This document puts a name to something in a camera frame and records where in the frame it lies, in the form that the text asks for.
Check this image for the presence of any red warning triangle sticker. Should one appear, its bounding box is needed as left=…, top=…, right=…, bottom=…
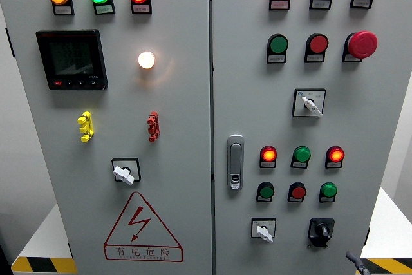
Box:
left=103, top=191, right=184, bottom=263

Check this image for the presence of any small green push button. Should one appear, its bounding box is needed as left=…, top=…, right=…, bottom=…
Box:
left=256, top=181, right=276, bottom=203

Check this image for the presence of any small red push button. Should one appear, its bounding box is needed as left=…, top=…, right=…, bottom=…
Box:
left=287, top=182, right=308, bottom=204

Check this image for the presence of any small green indicator lamp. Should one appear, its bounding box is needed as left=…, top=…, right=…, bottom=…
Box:
left=318, top=182, right=339, bottom=204
left=290, top=146, right=312, bottom=169

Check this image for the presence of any small red indicator lamp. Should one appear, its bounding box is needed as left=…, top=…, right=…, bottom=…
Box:
left=259, top=145, right=277, bottom=169
left=324, top=146, right=346, bottom=169

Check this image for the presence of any pale grey cabinet door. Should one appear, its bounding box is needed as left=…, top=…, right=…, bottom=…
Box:
left=0, top=0, right=214, bottom=275
left=211, top=0, right=412, bottom=275

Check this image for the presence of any slim white handle turn switch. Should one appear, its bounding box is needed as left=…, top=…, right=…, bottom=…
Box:
left=292, top=88, right=327, bottom=119

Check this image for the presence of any black display meter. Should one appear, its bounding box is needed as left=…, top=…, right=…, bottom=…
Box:
left=35, top=28, right=109, bottom=91

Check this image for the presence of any silver door lock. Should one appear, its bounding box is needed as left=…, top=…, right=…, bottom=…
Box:
left=227, top=134, right=245, bottom=191

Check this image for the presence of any large red stop button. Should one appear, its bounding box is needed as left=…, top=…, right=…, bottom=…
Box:
left=341, top=30, right=379, bottom=63

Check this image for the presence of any black yellow striped tape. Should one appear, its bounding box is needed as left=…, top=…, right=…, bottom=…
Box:
left=11, top=257, right=78, bottom=275
left=355, top=258, right=412, bottom=275

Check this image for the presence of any small yellow handle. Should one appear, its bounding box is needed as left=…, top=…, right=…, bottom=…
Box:
left=77, top=111, right=95, bottom=144

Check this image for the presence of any large red push button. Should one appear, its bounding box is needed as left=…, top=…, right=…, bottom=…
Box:
left=304, top=32, right=330, bottom=64

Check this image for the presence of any small red handle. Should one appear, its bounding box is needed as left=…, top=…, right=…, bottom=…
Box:
left=147, top=111, right=160, bottom=143

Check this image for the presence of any white lamp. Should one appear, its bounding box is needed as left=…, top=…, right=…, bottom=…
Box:
left=138, top=51, right=156, bottom=70

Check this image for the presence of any black knob turn switch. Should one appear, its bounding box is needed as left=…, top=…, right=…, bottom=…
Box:
left=307, top=218, right=335, bottom=249

